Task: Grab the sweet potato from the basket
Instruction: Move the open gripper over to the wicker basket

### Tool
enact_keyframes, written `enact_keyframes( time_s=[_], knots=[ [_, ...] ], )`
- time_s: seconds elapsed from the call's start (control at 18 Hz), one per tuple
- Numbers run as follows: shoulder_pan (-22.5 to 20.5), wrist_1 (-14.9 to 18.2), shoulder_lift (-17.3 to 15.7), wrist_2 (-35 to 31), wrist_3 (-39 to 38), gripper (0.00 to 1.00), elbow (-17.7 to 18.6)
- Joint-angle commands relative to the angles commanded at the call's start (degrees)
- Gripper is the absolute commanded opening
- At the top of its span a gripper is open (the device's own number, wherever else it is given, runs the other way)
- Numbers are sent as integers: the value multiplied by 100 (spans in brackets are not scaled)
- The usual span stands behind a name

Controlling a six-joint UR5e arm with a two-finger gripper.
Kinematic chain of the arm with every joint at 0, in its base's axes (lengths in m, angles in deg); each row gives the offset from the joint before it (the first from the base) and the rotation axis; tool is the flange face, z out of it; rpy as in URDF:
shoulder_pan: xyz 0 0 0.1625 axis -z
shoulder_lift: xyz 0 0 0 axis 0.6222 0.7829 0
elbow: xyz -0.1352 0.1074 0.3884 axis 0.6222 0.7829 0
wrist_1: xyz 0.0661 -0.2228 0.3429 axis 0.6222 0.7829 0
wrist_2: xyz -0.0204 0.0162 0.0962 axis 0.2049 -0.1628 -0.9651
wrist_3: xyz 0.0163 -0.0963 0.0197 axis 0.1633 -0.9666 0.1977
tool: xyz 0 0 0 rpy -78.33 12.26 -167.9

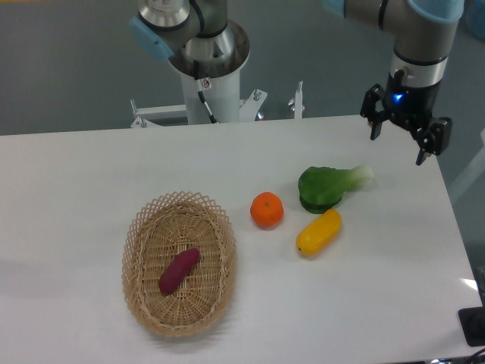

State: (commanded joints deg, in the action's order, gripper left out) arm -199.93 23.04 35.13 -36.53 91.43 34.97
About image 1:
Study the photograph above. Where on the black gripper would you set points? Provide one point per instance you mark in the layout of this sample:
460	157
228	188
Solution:
412	109

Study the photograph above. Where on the purple sweet potato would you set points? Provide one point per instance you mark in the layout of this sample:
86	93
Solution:
177	270

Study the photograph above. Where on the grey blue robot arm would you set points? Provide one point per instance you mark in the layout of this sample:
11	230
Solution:
423	30

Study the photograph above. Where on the oval wicker basket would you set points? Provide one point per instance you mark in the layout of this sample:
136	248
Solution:
165	227

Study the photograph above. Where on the green bok choy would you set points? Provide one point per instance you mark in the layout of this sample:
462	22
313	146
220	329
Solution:
322	188

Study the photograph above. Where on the yellow squash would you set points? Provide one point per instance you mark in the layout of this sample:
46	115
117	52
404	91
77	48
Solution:
320	233

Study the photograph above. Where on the blue object top right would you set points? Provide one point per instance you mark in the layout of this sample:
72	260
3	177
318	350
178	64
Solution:
474	18

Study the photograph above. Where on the orange tangerine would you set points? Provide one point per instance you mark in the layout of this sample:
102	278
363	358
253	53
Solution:
267	210

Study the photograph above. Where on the black device at table edge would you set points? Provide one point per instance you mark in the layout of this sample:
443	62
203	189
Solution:
472	322

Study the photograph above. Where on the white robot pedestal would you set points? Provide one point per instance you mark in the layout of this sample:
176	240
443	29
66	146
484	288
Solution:
210	67

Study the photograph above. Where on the white metal base bracket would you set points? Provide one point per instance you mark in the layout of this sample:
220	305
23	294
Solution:
159	113

